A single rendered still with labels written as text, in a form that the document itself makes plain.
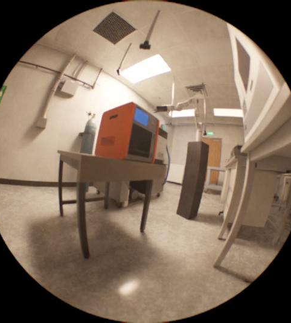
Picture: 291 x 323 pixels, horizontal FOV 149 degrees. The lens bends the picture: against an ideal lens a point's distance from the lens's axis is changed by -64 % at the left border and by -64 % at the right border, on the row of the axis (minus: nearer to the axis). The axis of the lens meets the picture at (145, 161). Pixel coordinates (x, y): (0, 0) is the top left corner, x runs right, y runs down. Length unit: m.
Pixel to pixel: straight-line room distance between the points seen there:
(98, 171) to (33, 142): 1.88
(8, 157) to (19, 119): 0.67
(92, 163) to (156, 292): 0.79
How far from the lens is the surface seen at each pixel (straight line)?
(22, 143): 2.32
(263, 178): 1.41
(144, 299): 0.77
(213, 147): 5.09
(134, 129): 0.80
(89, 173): 0.51
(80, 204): 0.63
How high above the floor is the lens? 0.71
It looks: level
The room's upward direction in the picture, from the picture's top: 8 degrees clockwise
